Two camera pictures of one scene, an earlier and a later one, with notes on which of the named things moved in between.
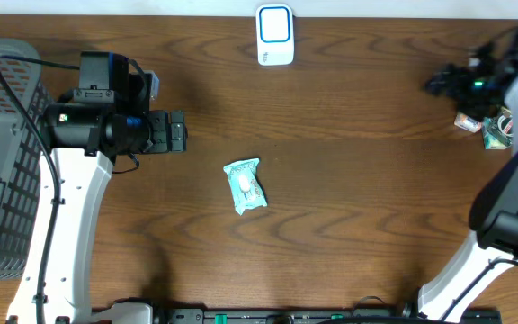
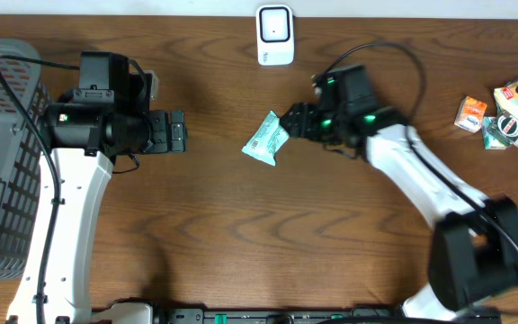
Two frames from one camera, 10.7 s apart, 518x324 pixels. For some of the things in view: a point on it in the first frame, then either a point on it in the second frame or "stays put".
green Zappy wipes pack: (246, 188) -> (267, 140)
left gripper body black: (158, 131) stays put
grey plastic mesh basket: (7, 155) stays put
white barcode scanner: (275, 35) stays put
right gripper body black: (474, 92) -> (320, 125)
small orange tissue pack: (468, 122) stays put
